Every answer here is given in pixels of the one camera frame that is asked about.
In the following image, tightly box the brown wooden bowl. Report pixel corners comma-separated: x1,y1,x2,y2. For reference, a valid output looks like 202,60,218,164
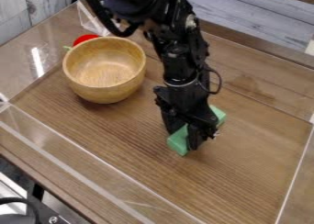
63,37,146,104

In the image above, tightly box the clear acrylic corner bracket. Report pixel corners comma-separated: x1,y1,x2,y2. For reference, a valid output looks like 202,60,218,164
76,2,113,37

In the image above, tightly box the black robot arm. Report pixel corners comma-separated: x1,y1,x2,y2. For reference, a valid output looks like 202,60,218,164
86,0,226,155

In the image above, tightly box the clear acrylic tray wall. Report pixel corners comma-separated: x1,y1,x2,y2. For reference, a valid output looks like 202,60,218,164
0,95,205,224

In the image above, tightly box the red toy apple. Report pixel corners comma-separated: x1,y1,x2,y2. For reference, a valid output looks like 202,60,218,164
63,34,99,50

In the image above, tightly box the black cable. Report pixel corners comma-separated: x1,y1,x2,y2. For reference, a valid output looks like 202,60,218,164
0,196,40,224

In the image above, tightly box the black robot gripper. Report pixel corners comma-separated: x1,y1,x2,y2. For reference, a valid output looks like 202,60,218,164
154,77,218,151

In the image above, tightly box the green rectangular block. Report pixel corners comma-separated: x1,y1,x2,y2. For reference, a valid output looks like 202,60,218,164
167,105,227,156

